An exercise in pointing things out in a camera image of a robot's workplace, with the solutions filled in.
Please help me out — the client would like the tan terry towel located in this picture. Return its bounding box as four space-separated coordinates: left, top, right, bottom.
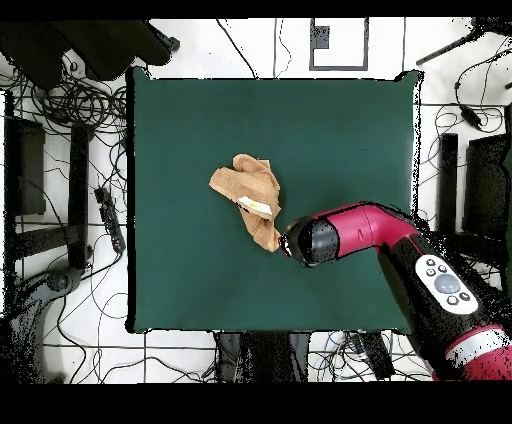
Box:
208 153 282 253

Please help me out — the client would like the grey stand foot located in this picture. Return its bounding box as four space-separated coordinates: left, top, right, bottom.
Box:
7 265 84 321

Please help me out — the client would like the small grey box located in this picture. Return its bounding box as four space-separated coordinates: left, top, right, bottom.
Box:
311 24 332 50

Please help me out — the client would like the dark green table cloth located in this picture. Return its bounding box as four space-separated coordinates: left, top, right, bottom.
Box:
125 65 424 335

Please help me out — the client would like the black stand frame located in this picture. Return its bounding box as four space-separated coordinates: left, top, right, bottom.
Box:
11 121 95 273
434 132 509 257

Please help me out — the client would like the black flat box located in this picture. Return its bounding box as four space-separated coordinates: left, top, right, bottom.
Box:
4 115 47 217
463 133 512 241

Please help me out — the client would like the black tripod leg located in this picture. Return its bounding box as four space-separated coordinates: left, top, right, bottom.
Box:
415 17 512 67

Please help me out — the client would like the grey square frame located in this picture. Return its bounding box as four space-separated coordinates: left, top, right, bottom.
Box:
308 17 370 72

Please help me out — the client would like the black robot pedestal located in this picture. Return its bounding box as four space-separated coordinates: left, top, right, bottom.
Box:
215 331 311 383

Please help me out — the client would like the black office chair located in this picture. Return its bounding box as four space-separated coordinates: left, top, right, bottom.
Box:
0 19 181 90

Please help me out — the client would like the black power adapter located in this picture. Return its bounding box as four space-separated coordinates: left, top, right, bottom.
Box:
459 105 483 130

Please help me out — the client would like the long black power strip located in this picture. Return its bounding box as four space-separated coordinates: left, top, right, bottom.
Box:
357 331 396 381

